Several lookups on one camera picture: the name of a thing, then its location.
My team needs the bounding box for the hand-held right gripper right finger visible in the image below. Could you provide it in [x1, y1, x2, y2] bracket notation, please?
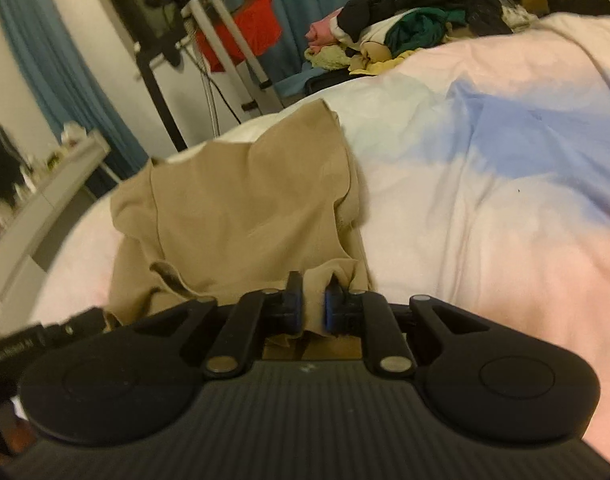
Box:
[323, 282, 492, 377]

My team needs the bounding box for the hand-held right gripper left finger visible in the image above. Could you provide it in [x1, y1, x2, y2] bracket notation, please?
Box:
[132, 271, 306, 380]

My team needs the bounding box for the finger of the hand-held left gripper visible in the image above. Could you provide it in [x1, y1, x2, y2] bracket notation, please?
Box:
[40, 307, 110, 343]

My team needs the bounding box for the tan shirt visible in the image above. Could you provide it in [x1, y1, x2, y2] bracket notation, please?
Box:
[107, 99, 376, 348]

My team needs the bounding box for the pile of mixed clothes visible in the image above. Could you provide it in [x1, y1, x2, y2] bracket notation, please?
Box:
[305, 0, 540, 77]

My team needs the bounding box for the white desk with drawers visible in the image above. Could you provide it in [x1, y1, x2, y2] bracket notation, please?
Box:
[0, 130, 112, 313]

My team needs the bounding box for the group of small desk items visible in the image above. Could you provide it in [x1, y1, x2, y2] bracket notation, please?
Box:
[0, 120, 93, 256]

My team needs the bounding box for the black monitor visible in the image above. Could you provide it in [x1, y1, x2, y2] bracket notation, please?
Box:
[0, 124, 32, 208]

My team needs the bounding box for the light blue cloth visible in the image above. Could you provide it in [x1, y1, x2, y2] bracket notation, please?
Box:
[274, 71, 330, 97]

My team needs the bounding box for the black suitcase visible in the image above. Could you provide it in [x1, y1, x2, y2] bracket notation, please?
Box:
[304, 67, 358, 97]

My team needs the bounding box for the blue curtain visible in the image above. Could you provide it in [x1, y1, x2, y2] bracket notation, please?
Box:
[207, 0, 523, 97]
[0, 0, 153, 196]

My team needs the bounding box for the red cloth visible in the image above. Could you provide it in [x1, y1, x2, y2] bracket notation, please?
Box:
[194, 0, 284, 73]

